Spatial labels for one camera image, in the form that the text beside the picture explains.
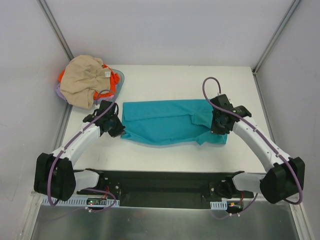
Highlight left slotted cable duct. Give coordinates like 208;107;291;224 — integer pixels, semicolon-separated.
56;197;120;208

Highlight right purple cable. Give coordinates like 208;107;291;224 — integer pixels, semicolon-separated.
201;76;305;220

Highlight right slotted cable duct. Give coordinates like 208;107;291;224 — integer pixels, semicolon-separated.
210;200;228;211

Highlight blue-grey plastic basket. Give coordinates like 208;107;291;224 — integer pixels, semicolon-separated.
54;66;126;108

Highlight slotted cable duct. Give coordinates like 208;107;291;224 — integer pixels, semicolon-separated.
56;197;120;208
210;200;228;211

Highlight left corner aluminium post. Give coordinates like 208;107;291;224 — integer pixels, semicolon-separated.
37;0;74;61

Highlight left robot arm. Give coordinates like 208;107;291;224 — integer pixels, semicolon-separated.
33;100;125;206

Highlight right corner aluminium post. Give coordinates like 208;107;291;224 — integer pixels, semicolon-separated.
252;0;302;76

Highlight beige t-shirt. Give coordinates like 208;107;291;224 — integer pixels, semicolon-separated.
60;55;112;109

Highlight teal t-shirt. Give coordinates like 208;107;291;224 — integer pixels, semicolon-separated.
122;99;228;146

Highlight purple cable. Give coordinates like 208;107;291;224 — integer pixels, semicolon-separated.
47;89;118;213
201;76;305;220

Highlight orange t-shirt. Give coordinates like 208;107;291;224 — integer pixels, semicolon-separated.
57;63;121;100

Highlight lavender t-shirt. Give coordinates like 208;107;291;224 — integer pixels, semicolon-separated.
55;83;114;105

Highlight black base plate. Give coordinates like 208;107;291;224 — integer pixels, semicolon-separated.
76;170;255;210

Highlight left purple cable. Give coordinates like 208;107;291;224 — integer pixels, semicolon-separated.
47;89;118;213

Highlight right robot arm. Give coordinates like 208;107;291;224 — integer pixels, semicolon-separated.
209;94;305;204

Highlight corner aluminium post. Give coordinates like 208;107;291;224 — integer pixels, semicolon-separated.
252;0;302;76
37;0;74;61

